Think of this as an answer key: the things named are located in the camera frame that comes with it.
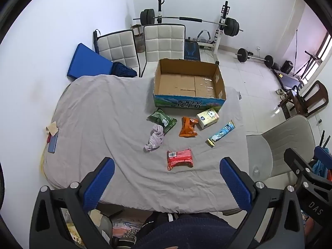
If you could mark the large barbell with black plates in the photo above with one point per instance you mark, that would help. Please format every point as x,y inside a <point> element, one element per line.
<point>147,16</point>

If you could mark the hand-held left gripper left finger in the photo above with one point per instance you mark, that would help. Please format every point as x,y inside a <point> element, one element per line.
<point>99,184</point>

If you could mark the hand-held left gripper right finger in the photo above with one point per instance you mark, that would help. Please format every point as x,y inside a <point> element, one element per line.
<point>234,184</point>

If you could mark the white padded chair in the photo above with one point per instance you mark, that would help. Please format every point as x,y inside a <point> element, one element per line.
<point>163,44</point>
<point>116,49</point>

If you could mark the black floor exercise machine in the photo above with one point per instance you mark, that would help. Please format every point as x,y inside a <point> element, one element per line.
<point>286,79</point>

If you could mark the white yellow tissue pack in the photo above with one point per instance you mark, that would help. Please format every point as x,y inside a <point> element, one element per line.
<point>207,118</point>

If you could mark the blue foam mat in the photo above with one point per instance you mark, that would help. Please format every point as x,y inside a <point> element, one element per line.
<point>88,62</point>

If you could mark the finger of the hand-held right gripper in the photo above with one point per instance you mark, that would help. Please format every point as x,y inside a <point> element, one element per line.
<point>298,160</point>
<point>324,154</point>

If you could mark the person's dark blue clothing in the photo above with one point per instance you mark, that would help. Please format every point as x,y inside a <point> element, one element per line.
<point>194,233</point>

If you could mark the blue phone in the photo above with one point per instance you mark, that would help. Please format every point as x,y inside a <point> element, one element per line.
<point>53,142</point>

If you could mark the cardboard box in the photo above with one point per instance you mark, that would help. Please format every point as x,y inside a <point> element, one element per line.
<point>181,83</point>

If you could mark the dark wooden chair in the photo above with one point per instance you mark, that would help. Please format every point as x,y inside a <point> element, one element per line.
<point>315,96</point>

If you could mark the brown jar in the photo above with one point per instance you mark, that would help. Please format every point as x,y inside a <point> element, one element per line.
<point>138,40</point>

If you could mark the green snack packet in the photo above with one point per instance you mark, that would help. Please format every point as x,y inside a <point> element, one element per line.
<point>163,119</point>

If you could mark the red snack packet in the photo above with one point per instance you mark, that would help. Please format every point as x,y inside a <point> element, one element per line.
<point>180,158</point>

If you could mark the white plastic chair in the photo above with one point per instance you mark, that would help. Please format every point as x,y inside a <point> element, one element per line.
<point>290,140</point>

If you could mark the orange snack packet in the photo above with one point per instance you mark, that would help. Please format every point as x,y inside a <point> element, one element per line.
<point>188,128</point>

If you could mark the white shoe pair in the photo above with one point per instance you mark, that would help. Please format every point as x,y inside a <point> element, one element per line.
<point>281,93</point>

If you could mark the black speaker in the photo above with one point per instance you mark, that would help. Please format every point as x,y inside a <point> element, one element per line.
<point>286,67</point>

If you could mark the white barbell rack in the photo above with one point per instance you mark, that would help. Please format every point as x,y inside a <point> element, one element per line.
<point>219,39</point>

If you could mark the black blue weight bench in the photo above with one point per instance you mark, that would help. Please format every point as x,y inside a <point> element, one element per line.
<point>192,50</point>

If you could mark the small barbell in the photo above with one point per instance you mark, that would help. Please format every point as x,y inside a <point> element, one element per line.
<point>243,55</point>

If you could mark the dark blue bag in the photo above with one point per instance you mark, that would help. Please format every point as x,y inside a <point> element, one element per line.
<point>124,70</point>

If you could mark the pink striped cloth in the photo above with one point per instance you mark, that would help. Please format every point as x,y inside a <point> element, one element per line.
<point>124,228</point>

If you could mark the long light blue packet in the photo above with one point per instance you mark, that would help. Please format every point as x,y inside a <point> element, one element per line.
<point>220,133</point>

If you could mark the pink sock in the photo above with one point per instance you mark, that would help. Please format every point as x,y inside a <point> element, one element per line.
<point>157,137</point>

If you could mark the teal cloth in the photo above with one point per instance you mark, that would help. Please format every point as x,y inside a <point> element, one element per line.
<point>320,167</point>

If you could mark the window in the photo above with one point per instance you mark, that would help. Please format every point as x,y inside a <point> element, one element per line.
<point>324,49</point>

